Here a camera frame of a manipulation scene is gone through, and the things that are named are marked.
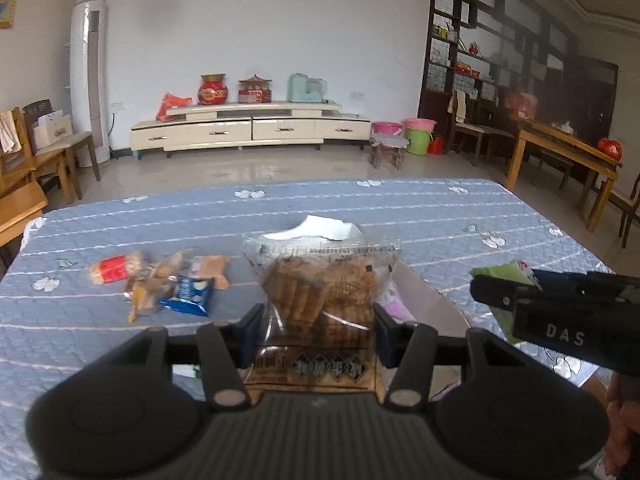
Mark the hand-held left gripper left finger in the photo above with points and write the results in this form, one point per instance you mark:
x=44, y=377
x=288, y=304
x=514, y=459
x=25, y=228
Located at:
x=250, y=337

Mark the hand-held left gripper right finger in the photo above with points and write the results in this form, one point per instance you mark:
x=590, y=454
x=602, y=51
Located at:
x=386, y=337

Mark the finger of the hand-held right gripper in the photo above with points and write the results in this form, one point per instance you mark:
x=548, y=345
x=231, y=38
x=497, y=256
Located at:
x=500, y=291

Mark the light green snack packet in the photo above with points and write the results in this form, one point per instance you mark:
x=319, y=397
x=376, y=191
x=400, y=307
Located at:
x=500, y=269

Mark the white cardboard tray box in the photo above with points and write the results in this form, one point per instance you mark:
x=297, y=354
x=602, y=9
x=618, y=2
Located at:
x=435, y=305

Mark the clear brown biscuit packet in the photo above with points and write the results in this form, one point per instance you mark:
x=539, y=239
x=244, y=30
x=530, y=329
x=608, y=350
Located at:
x=320, y=290

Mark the red-label bread packet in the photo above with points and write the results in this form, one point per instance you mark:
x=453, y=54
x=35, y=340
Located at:
x=117, y=269

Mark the person's right hand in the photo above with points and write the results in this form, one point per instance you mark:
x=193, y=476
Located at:
x=625, y=420

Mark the purple wafer packet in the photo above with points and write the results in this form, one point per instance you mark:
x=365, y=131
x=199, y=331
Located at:
x=400, y=305

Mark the blue cookie packet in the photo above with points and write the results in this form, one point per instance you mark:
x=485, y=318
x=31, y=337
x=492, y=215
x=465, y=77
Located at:
x=190, y=296

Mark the orange and white snack packet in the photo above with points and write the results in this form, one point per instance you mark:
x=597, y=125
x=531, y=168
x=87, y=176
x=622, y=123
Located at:
x=212, y=270

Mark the brown and yellow snack packet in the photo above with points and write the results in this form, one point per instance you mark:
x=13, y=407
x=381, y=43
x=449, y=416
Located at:
x=150, y=292

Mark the dark wooden chair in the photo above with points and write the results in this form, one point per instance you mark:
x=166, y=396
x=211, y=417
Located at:
x=629, y=205

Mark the wooden side table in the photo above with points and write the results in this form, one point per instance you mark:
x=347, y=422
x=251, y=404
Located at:
x=560, y=145

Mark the small red bucket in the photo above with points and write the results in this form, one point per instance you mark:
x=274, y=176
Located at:
x=436, y=146

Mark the dark chair with cloth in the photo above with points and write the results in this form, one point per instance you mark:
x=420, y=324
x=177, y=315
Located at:
x=475, y=130

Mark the red round ornament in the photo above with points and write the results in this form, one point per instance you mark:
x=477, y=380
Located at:
x=610, y=148

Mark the green bucket with pink lid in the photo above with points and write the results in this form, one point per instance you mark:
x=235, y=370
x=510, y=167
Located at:
x=419, y=137

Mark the small wooden stool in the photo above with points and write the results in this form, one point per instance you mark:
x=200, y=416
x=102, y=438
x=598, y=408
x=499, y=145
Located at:
x=387, y=152

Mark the red gift bag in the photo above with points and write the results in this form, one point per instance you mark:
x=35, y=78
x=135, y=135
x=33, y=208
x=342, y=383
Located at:
x=521, y=105

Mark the pink basin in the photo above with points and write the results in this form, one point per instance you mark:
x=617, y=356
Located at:
x=387, y=128

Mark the cream tv cabinet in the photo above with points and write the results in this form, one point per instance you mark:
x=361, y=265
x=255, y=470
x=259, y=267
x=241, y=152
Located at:
x=240, y=130

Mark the red plastic bag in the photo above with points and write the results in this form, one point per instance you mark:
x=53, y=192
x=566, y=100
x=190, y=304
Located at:
x=172, y=107

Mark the red pagoda gift box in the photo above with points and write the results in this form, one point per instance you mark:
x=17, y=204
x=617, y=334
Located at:
x=255, y=91

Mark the dark wooden display shelf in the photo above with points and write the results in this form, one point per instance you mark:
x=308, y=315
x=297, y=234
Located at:
x=525, y=45

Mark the red and gold pot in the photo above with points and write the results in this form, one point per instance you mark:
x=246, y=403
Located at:
x=213, y=91

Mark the dark brown chair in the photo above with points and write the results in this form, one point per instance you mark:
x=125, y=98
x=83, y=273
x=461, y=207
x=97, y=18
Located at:
x=80, y=150

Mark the mint green appliance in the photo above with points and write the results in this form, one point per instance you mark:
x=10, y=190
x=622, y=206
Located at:
x=305, y=89

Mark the light wooden chair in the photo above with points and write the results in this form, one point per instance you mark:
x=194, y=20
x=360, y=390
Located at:
x=20, y=210

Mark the white paper bag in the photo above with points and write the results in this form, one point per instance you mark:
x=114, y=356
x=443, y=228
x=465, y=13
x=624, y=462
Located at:
x=52, y=130

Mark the white tower air conditioner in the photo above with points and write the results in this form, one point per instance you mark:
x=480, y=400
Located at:
x=90, y=80

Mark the white towel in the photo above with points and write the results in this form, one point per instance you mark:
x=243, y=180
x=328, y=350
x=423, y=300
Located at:
x=9, y=132

